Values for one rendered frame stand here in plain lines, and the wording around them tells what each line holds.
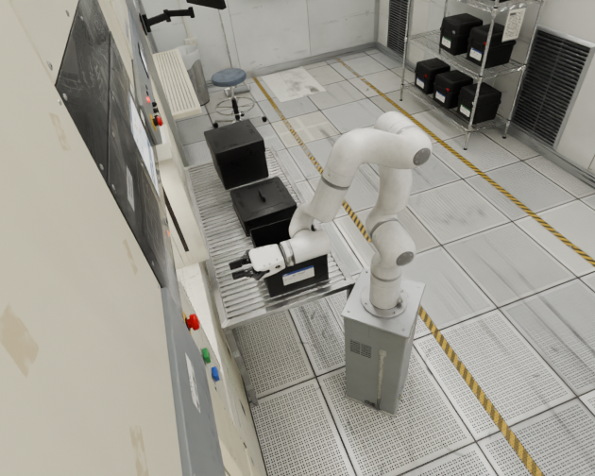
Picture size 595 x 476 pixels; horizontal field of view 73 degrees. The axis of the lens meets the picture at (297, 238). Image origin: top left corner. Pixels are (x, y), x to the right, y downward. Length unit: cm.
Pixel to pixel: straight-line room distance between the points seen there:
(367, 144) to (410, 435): 158
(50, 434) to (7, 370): 6
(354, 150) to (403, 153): 13
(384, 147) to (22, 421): 100
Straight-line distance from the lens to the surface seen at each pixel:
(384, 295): 161
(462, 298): 278
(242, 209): 207
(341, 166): 114
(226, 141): 235
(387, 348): 176
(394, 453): 225
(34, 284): 36
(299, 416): 231
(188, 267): 184
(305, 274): 171
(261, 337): 257
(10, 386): 30
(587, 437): 254
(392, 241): 137
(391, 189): 127
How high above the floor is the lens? 213
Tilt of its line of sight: 43 degrees down
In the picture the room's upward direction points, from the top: 8 degrees counter-clockwise
